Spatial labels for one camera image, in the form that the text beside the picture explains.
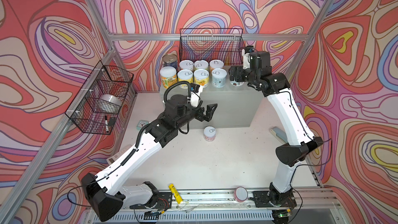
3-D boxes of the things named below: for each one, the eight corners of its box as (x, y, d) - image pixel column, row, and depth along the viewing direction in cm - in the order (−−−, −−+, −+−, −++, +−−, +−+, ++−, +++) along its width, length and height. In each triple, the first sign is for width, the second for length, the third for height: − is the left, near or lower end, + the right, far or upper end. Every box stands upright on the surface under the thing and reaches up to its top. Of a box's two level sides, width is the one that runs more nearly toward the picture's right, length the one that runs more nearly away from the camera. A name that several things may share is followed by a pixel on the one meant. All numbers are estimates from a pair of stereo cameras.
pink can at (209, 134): (203, 141, 95) (203, 137, 90) (203, 131, 100) (203, 126, 95) (215, 141, 95) (216, 137, 90) (214, 131, 100) (215, 126, 95)
